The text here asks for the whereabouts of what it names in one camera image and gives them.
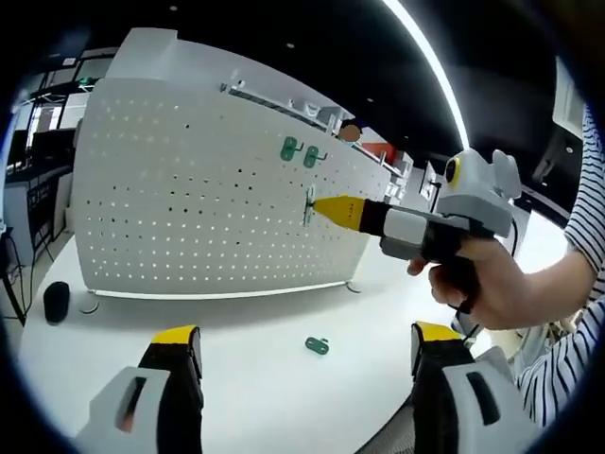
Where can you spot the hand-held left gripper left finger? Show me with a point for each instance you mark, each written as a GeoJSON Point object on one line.
{"type": "Point", "coordinates": [108, 416]}

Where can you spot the grey mesh chair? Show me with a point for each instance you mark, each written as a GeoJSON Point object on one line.
{"type": "Point", "coordinates": [392, 435]}

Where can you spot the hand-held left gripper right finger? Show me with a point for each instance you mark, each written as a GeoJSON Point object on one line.
{"type": "Point", "coordinates": [501, 406]}

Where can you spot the white square column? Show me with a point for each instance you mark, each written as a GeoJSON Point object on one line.
{"type": "Point", "coordinates": [142, 52]}

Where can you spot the ceiling light strip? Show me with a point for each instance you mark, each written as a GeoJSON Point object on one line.
{"type": "Point", "coordinates": [435, 71]}

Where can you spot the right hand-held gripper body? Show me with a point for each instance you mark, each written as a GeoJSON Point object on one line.
{"type": "Point", "coordinates": [477, 198]}

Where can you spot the white perforated mounting plate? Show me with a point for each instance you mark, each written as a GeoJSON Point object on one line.
{"type": "Point", "coordinates": [189, 213]}

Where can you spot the white wall shelf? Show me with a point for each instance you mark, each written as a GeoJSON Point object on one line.
{"type": "Point", "coordinates": [250, 94]}

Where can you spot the green hook assembly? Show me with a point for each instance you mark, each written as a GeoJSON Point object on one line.
{"type": "Point", "coordinates": [316, 345]}
{"type": "Point", "coordinates": [287, 149]}
{"type": "Point", "coordinates": [309, 210]}
{"type": "Point", "coordinates": [312, 157]}

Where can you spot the person's right hand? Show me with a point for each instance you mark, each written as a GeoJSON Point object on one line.
{"type": "Point", "coordinates": [501, 293]}

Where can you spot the black round speaker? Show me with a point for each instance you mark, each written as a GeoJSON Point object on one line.
{"type": "Point", "coordinates": [57, 302]}

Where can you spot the striped shirt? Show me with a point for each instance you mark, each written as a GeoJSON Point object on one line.
{"type": "Point", "coordinates": [586, 198]}

